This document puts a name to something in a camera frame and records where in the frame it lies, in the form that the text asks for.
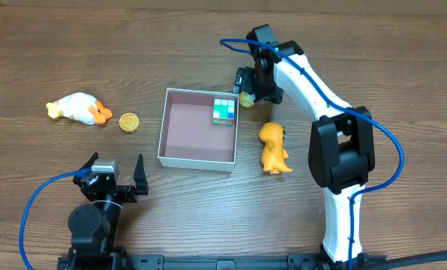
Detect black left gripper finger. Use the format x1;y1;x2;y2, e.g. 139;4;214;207
81;152;99;170
133;154;149;195

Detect yellow blue toy ball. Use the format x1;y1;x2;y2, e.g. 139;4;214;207
239;91;255;107

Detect colourful puzzle cube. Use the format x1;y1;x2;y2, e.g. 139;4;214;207
212;98;236;126

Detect yellow round wheel toy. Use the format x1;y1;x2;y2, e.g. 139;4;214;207
118;112;140;133

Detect orange dinosaur toy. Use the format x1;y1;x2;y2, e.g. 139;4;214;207
259;122;293;174

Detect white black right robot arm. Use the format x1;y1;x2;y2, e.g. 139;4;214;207
234;39;375;269

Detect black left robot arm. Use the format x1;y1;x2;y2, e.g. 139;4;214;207
67;153;149;255

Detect white orange plush duck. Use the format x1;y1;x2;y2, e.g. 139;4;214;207
46;92;113;125

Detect white cardboard box pink inside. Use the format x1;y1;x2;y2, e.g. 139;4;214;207
157;88;239;172

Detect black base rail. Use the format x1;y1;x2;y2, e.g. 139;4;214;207
56;253;388;270

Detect thick black cable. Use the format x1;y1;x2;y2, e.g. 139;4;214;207
361;247;447;270

